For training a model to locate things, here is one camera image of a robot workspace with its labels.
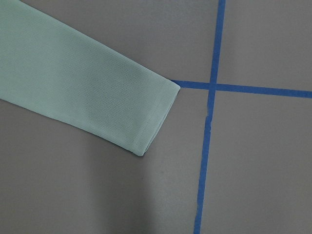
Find brown paper table cover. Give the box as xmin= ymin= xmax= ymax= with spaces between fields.
xmin=0 ymin=0 xmax=312 ymax=234

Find blue tape grid lines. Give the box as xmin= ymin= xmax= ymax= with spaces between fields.
xmin=173 ymin=0 xmax=312 ymax=234

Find green long-sleeve shirt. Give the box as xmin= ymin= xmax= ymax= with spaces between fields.
xmin=0 ymin=0 xmax=180 ymax=156

